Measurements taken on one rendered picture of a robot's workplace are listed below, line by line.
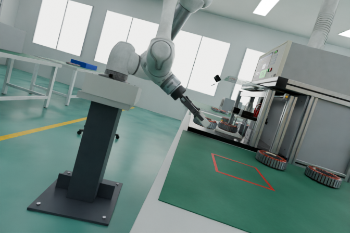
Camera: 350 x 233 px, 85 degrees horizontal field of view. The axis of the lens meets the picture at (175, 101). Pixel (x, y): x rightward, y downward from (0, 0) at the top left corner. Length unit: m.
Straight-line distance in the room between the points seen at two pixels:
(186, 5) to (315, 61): 0.74
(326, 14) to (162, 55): 2.41
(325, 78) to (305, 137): 0.32
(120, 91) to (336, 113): 1.10
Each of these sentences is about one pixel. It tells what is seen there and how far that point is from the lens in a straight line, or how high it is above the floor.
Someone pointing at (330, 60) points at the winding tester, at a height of 1.28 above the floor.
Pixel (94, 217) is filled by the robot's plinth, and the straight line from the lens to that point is 1.49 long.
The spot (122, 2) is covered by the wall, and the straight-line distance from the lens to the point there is 6.87.
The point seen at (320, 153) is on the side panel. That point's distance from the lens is 1.12.
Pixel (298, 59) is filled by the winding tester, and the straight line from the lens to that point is 1.16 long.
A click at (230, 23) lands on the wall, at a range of 6.28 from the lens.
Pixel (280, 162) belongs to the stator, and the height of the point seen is 0.78.
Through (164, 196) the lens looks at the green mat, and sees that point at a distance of 0.37.
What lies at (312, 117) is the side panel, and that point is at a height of 0.98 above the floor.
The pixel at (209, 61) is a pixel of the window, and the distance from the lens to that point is 5.94.
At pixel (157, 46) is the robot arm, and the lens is 0.71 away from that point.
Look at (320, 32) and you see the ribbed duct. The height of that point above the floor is 1.96.
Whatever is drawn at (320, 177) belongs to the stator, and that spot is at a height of 0.77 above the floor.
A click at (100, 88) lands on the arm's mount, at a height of 0.80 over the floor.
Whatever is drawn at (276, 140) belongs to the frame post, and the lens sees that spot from 1.03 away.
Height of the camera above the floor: 0.94
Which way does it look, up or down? 4 degrees down
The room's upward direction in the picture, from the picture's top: 17 degrees clockwise
